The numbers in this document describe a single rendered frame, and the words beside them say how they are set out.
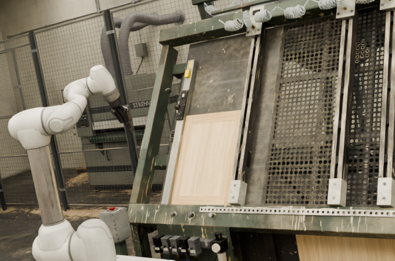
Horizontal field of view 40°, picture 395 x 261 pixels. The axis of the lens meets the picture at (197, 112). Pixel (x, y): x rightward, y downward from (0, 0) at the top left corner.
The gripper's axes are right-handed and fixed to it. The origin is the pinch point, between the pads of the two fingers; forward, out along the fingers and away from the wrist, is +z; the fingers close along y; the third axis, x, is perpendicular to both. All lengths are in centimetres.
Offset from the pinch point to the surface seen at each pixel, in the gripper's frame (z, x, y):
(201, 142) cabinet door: 26.7, -16.7, -29.5
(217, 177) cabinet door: 38, 2, -45
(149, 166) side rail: 35.2, -7.0, 9.6
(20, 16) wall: 66, -542, 711
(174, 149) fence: 27.2, -12.1, -12.1
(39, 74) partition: 65, -240, 362
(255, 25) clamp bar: -17, -69, -62
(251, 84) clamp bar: 5, -39, -63
